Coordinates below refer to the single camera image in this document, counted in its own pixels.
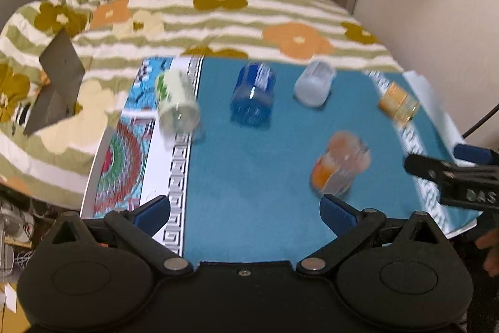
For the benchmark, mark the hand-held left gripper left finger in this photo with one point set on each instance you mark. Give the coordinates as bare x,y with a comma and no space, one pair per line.
153,213

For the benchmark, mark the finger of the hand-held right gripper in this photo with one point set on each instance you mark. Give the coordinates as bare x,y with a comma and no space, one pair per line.
425,166
472,154

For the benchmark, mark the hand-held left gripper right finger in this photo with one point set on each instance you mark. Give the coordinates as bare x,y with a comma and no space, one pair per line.
337,213

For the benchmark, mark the clear cup with orange print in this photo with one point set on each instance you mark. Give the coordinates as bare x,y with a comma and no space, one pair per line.
340,162

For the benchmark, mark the yellow orange cup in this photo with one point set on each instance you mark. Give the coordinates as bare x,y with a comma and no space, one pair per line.
398,101

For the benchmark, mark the white cup with green print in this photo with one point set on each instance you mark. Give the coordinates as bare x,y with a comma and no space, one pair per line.
176,103

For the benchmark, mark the clear frosted cup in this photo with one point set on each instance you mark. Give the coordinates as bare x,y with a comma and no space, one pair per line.
315,83

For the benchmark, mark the blue plastic cup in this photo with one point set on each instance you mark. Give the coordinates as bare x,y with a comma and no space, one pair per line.
253,93

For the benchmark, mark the person's right hand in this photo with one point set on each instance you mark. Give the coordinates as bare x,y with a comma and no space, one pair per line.
490,245

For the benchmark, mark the teal mat with patterned border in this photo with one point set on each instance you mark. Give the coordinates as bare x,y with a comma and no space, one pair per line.
253,181

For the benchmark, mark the white power strip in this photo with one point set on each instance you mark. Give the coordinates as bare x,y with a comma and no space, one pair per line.
13,225

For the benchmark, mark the grey folded stand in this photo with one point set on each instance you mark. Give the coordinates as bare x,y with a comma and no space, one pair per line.
58,83

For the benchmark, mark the floral striped blanket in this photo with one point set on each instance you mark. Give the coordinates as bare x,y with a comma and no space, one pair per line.
241,24

